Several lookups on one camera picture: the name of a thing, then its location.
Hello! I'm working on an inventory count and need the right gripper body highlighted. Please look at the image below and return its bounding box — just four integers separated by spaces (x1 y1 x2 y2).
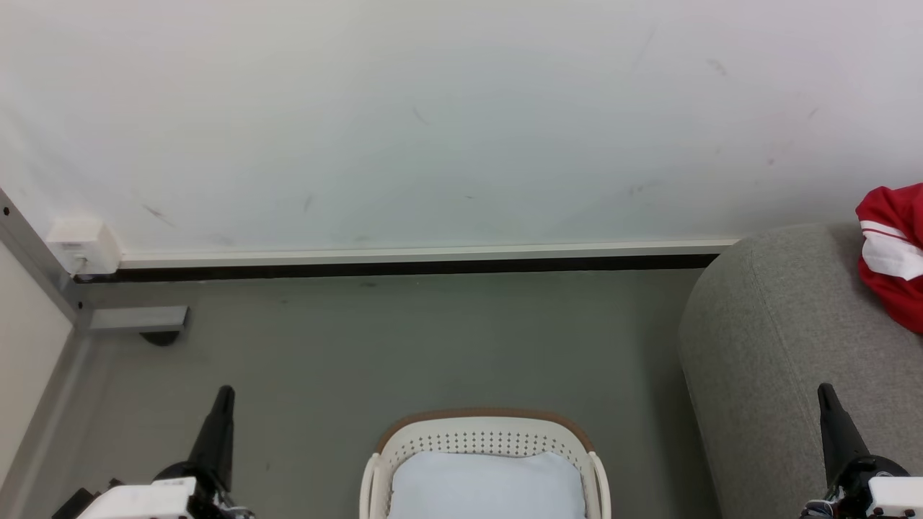
799 454 923 519

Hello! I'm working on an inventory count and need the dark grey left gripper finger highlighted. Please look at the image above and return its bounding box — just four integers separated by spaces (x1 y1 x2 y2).
218 386 237 494
187 386 226 485

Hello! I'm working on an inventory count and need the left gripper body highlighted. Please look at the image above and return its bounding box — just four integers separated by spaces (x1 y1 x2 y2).
75 461 255 519

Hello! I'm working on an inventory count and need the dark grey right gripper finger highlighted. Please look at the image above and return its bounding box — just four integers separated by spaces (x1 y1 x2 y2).
818 383 846 485
829 388 871 473

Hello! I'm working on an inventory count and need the red clothing item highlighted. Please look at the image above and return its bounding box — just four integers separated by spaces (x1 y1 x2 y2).
855 183 923 334

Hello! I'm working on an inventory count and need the white laundry basket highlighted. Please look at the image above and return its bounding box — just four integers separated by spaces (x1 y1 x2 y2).
359 407 612 519

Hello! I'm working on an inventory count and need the light blue clothing item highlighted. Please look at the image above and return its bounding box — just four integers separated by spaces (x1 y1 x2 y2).
387 451 587 519

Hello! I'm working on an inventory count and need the grey fabric sofa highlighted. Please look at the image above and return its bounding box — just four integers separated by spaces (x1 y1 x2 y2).
677 221 923 519

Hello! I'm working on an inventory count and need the white wall socket box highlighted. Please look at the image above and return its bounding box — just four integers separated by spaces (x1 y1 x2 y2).
45 219 123 277

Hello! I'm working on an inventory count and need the grey metal frame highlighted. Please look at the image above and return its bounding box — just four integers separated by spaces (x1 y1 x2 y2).
0 187 190 334

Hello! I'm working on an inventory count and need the white wall skirting strip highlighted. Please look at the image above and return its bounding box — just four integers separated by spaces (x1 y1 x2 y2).
118 239 742 270

